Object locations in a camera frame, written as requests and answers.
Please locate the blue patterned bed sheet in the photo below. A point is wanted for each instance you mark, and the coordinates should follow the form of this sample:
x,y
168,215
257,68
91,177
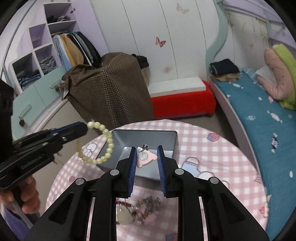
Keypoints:
x,y
271,132

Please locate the white wardrobe with butterflies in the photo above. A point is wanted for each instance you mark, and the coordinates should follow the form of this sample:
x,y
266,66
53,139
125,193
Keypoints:
x,y
173,35

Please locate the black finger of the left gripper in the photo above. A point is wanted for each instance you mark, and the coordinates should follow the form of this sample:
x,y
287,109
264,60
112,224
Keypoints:
x,y
65,134

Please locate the hanging clothes row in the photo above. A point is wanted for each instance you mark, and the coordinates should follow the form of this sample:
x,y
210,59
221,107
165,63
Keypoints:
x,y
75,49

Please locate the person's left hand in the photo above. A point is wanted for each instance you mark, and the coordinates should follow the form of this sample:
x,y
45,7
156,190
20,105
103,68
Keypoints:
x,y
29,195

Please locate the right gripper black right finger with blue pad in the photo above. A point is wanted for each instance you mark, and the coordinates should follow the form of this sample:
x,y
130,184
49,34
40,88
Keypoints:
x,y
207,209

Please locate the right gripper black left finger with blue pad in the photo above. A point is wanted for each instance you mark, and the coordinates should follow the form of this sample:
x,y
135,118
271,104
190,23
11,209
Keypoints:
x,y
86,210

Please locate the mint green drawer cabinet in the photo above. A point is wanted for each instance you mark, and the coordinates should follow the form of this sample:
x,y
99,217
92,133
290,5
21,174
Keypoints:
x,y
34,104

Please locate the pink checkered cartoon tablecloth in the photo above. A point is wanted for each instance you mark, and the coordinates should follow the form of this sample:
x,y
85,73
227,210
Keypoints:
x,y
202,152

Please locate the pink pillow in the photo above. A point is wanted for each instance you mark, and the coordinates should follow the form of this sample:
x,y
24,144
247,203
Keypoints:
x,y
274,76

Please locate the pink hair clip with charm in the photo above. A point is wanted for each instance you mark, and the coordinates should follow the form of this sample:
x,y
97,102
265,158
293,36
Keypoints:
x,y
145,156

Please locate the dark folded clothes pile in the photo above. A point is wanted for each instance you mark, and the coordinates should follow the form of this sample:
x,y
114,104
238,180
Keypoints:
x,y
224,70

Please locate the red bead bracelet jade pendant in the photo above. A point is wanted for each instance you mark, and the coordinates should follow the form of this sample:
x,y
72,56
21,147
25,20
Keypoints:
x,y
127,213

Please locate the lilac open shelf wardrobe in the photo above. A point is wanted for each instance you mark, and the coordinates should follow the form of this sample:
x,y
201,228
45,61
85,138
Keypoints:
x,y
36,43

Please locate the green blanket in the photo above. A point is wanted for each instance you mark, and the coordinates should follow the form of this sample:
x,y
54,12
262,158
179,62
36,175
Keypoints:
x,y
288,69

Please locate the grey metal tin box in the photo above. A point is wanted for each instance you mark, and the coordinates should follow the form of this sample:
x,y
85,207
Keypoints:
x,y
146,143

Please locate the black garment behind cover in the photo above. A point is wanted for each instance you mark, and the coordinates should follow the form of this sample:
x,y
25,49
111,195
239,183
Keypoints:
x,y
143,62

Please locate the pink bow pearl earrings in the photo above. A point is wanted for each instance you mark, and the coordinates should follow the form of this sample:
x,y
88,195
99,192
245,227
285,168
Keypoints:
x,y
143,219

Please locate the brown dotted fabric cover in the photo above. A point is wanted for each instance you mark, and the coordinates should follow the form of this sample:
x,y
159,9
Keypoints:
x,y
114,94

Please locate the red velvet bench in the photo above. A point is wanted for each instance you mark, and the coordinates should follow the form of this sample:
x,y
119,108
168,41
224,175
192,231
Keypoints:
x,y
185,104

